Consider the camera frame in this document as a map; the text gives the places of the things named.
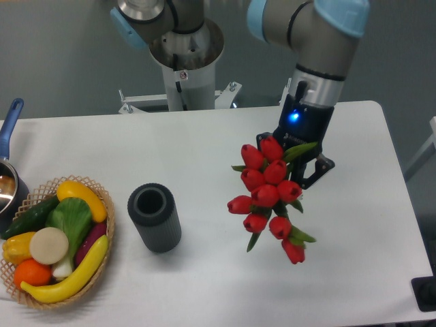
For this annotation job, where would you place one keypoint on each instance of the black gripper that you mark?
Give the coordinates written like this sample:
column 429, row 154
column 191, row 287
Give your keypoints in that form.
column 300, row 124

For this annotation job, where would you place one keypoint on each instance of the green cucumber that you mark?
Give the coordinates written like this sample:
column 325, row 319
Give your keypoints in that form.
column 32, row 219

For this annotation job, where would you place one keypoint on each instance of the yellow squash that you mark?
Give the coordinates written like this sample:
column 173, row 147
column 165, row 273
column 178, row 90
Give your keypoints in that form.
column 74, row 189

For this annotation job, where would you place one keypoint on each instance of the blue handled saucepan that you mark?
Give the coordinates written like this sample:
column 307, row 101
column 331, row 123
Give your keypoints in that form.
column 13, row 189

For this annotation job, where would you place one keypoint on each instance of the yellow bell pepper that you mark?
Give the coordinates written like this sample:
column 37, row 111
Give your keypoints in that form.
column 17, row 248

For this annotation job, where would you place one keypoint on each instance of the purple sweet potato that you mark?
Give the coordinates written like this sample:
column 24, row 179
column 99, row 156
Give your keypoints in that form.
column 95, row 232

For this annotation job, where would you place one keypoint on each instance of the black box at edge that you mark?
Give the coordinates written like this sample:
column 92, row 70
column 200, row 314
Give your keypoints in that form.
column 424, row 292

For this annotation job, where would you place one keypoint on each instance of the yellow banana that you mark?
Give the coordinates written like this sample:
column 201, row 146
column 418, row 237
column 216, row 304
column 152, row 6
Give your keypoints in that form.
column 70, row 286

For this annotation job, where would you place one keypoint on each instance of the woven wicker basket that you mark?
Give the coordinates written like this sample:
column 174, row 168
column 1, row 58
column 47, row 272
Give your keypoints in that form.
column 43, row 192

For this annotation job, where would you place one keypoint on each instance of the dark grey ribbed vase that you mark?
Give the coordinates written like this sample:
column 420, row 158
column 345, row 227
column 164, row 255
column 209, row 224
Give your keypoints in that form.
column 152, row 209

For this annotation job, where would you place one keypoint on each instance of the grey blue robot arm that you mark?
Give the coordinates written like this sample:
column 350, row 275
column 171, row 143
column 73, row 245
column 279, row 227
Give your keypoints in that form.
column 324, row 35

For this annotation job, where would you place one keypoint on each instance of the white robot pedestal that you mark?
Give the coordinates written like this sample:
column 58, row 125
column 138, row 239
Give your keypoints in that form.
column 187, row 63

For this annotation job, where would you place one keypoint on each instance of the orange fruit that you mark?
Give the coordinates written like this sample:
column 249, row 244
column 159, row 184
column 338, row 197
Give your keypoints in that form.
column 33, row 273

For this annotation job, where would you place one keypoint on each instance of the white frame at right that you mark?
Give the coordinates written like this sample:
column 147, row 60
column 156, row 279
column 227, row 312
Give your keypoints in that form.
column 422, row 155

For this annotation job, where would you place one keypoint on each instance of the red tulip bouquet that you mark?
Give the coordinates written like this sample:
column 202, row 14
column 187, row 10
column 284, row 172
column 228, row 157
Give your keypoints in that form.
column 266, row 177

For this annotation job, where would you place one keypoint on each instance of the beige round disc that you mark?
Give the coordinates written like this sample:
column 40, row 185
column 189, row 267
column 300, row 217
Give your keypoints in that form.
column 48, row 245

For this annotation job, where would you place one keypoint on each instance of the green bok choy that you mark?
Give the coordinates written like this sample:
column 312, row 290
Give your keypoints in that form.
column 73, row 217

